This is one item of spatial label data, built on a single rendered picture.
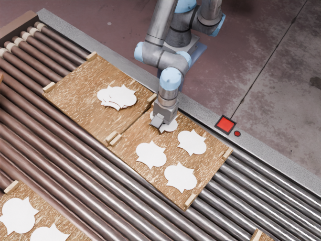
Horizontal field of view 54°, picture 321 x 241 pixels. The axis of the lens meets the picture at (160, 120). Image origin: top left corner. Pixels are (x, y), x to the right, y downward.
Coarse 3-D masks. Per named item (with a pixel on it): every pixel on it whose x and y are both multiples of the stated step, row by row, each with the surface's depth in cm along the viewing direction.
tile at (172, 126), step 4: (152, 112) 141; (152, 116) 140; (176, 116) 141; (172, 120) 140; (164, 124) 138; (172, 124) 139; (176, 124) 139; (160, 128) 137; (164, 128) 137; (168, 128) 138; (172, 128) 138; (176, 128) 138; (160, 132) 137
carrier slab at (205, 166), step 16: (128, 128) 138; (144, 128) 139; (192, 128) 141; (128, 144) 134; (160, 144) 135; (176, 144) 136; (208, 144) 137; (224, 144) 138; (128, 160) 130; (176, 160) 132; (192, 160) 132; (208, 160) 133; (224, 160) 133; (144, 176) 126; (160, 176) 127; (208, 176) 129; (160, 192) 125; (176, 192) 124; (192, 192) 125
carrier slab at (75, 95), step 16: (96, 64) 157; (64, 80) 149; (80, 80) 150; (96, 80) 151; (112, 80) 152; (128, 80) 153; (48, 96) 144; (64, 96) 145; (80, 96) 145; (96, 96) 146; (144, 96) 148; (64, 112) 140; (80, 112) 140; (96, 112) 141; (112, 112) 142; (128, 112) 143; (96, 128) 137; (112, 128) 137
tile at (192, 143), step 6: (180, 132) 138; (186, 132) 138; (192, 132) 138; (180, 138) 136; (186, 138) 137; (192, 138) 137; (198, 138) 137; (204, 138) 137; (180, 144) 135; (186, 144) 135; (192, 144) 135; (198, 144) 136; (204, 144) 136; (186, 150) 134; (192, 150) 134; (198, 150) 134; (204, 150) 134
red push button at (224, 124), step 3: (222, 120) 145; (225, 120) 145; (228, 120) 145; (219, 123) 144; (222, 123) 144; (225, 123) 144; (228, 123) 145; (231, 123) 145; (219, 126) 143; (222, 126) 143; (225, 126) 144; (228, 126) 144; (231, 126) 144; (225, 129) 143; (228, 129) 143
